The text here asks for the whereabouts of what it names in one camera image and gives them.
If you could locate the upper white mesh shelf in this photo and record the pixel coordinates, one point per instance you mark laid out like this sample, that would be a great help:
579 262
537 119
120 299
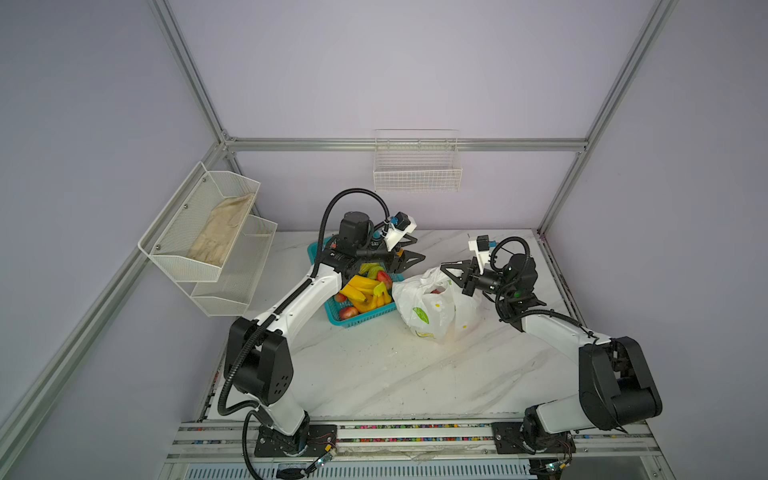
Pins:
173 232

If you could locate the lower white mesh shelf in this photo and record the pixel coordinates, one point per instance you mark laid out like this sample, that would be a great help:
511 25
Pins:
232 293

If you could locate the white mesh shelf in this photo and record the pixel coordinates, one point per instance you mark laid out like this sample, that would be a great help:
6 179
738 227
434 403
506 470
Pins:
232 293
173 232

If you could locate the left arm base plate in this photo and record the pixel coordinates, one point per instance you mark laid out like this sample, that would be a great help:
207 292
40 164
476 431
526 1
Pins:
312 440

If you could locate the white wire wall basket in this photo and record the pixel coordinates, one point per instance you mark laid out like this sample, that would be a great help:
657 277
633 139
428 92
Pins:
416 171

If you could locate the yellow banana bunch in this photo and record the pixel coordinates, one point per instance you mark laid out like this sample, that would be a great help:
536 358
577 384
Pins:
367 294

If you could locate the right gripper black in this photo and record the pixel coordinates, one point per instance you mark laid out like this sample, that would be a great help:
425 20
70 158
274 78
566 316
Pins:
461 281

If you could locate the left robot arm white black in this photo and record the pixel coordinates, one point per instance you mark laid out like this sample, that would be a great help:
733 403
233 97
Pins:
258 366

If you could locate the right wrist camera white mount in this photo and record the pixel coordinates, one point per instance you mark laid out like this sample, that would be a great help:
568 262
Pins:
482 247

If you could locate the white plastic bag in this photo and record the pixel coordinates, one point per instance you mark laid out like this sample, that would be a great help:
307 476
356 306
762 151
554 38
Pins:
433 307

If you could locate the red fake apple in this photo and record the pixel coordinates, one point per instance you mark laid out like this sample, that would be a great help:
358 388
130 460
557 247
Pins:
348 312

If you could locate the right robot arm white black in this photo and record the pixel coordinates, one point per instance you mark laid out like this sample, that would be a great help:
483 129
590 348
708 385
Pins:
615 384

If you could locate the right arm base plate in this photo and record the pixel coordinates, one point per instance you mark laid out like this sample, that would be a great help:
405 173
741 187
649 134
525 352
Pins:
524 438

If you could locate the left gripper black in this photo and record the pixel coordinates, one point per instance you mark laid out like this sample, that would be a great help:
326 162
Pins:
402 266

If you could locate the aluminium frame rail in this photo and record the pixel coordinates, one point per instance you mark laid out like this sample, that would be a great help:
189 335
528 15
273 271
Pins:
375 144

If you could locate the beige cloth in shelf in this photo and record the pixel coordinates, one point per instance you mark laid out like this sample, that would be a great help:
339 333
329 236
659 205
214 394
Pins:
215 241

